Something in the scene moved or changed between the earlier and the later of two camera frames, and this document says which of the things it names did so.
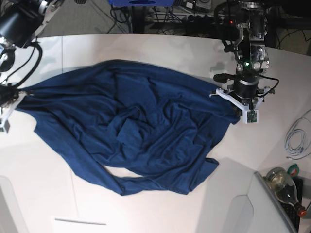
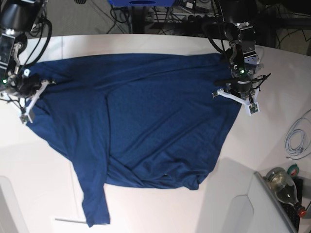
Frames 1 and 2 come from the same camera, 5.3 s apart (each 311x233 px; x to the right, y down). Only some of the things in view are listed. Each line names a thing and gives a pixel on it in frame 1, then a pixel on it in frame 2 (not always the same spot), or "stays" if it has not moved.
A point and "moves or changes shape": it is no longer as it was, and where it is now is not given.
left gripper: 8,93 -> 26,83
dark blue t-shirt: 145,129 moves or changes shape
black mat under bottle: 290,211 stays
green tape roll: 293,170 stays
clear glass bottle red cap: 285,190 stays
